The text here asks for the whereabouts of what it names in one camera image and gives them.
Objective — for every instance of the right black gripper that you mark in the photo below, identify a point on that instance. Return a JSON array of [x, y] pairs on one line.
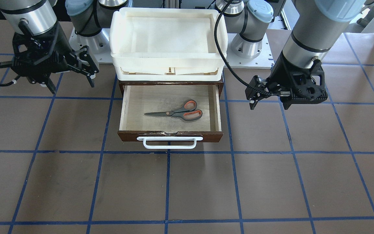
[[60, 44]]

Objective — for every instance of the grey orange scissors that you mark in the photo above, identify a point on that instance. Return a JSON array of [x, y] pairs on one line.
[[187, 112]]

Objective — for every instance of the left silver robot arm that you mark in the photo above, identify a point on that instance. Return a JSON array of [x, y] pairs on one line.
[[318, 27]]

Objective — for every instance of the wooden drawer with white handle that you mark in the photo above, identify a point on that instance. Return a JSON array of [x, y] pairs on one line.
[[140, 99]]

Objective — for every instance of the white plastic tray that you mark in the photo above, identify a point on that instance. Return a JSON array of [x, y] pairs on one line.
[[162, 44]]

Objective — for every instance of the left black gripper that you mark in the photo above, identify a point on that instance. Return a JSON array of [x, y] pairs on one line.
[[278, 72]]

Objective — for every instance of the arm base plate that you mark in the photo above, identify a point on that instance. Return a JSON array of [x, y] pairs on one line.
[[244, 54], [99, 45]]

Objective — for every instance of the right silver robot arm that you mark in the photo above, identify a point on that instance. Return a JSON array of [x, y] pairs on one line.
[[89, 17]]

